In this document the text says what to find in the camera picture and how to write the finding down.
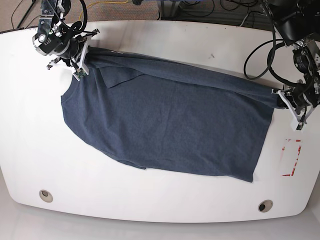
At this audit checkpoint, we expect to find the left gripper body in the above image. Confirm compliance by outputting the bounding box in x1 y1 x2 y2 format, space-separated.
271 84 320 124

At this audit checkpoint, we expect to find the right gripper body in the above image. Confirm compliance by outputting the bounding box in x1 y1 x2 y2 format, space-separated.
46 28 100 73

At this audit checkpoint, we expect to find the dark blue t-shirt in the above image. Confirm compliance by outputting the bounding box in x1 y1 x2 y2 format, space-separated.
61 47 280 182

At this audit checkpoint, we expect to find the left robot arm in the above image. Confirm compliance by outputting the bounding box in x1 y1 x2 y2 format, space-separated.
261 0 320 130

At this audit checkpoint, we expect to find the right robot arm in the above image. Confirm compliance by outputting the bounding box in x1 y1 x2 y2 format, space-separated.
32 0 100 80

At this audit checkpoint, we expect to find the red tape rectangle marking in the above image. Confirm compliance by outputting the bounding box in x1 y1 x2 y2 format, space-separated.
279 139 302 177

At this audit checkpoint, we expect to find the black tripod stand leg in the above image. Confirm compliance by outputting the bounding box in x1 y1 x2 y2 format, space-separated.
16 0 37 29

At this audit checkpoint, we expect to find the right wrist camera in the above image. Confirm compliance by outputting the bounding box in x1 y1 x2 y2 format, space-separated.
72 68 89 82

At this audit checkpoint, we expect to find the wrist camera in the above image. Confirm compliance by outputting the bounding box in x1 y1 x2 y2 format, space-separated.
290 120 307 133
72 68 89 82

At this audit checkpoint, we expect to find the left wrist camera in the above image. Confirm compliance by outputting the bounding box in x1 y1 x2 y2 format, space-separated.
290 120 307 133

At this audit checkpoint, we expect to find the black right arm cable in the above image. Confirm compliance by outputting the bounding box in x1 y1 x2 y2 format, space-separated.
49 0 101 41

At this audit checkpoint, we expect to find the yellow floor cable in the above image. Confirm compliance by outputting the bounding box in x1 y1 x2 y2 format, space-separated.
78 1 130 23

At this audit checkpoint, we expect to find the right table cable grommet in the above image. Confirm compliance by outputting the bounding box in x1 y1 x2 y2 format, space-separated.
258 199 273 213

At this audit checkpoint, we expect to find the table cable grommet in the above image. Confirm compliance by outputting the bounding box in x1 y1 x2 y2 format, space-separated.
258 199 273 213
39 189 53 203

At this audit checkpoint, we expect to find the left table cable grommet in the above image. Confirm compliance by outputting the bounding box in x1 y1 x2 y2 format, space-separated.
39 189 53 203

